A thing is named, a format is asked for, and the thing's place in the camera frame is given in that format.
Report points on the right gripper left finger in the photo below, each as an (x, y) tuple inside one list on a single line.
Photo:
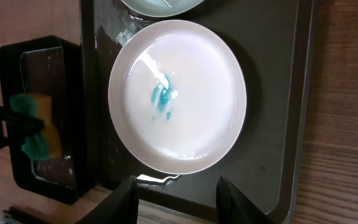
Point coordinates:
[(120, 206)]

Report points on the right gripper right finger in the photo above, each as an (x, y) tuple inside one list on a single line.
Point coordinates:
[(234, 207)]

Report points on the green and yellow sponge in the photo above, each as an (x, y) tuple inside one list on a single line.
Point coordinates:
[(41, 138)]

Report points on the white plate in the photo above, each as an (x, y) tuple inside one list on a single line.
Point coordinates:
[(177, 97)]

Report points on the large dark serving tray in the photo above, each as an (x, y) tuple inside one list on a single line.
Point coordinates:
[(273, 42)]

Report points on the small black water tray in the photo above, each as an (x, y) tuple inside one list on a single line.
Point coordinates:
[(52, 66)]

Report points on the light blue plate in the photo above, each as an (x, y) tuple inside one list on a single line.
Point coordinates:
[(161, 8)]

